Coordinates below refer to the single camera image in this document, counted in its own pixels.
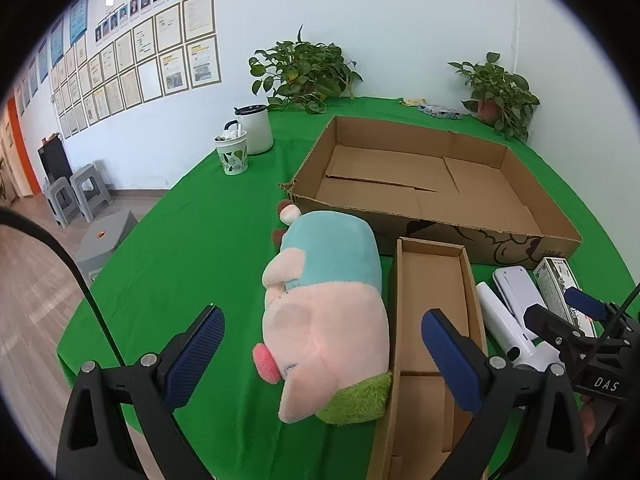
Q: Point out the large shallow cardboard box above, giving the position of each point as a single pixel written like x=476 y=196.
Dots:
x=380 y=200

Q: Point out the person's right hand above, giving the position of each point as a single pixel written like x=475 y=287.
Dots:
x=589 y=417

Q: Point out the white jar with black lid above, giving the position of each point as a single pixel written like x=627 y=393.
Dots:
x=257 y=130

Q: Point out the large leafy potted plant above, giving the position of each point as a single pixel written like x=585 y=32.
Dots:
x=300 y=70

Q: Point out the pink and teal plush pig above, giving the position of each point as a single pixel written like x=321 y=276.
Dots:
x=325 y=320

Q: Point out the white flat device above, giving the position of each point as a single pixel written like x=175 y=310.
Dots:
x=517 y=290

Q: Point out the small plant in orange pot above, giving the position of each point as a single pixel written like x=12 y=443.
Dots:
x=495 y=90

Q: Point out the green patterned cup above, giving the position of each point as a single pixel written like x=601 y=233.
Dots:
x=232 y=157

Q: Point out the white cylindrical device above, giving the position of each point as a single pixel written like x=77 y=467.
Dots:
x=495 y=315

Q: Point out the grey stool with orange dot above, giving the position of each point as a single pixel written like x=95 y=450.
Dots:
x=102 y=240

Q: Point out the green and white carton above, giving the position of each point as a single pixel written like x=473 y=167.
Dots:
x=552 y=275

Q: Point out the yellow packet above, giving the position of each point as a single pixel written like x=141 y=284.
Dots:
x=414 y=102

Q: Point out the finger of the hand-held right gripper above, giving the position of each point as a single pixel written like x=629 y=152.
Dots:
x=555 y=330
x=587 y=304

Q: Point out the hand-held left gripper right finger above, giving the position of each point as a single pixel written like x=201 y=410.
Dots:
x=450 y=360

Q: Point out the wall of framed certificates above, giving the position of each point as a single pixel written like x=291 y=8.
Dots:
x=150 y=65

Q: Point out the blue wall notice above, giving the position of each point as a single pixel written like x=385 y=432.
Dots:
x=79 y=17
x=57 y=40

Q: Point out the black cabinet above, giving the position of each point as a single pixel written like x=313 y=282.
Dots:
x=54 y=160

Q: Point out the narrow cardboard box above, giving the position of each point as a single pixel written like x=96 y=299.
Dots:
x=430 y=280

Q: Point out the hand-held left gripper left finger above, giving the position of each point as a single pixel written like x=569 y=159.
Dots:
x=195 y=355

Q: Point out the grey plastic stool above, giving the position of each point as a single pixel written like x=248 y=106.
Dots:
x=92 y=187
x=60 y=200

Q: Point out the printed snack packet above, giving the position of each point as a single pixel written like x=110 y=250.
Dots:
x=442 y=111

